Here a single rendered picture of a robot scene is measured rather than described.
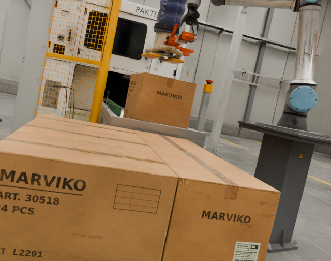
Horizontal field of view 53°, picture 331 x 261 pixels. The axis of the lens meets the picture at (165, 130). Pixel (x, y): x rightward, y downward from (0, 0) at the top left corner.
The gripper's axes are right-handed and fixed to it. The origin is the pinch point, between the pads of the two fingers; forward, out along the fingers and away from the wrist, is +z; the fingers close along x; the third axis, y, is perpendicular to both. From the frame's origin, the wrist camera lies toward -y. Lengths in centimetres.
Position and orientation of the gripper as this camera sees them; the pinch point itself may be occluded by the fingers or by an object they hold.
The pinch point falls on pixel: (187, 36)
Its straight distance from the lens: 222.3
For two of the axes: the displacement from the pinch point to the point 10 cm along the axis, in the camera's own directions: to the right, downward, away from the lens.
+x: -9.5, -1.7, -2.5
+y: -2.3, -1.3, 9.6
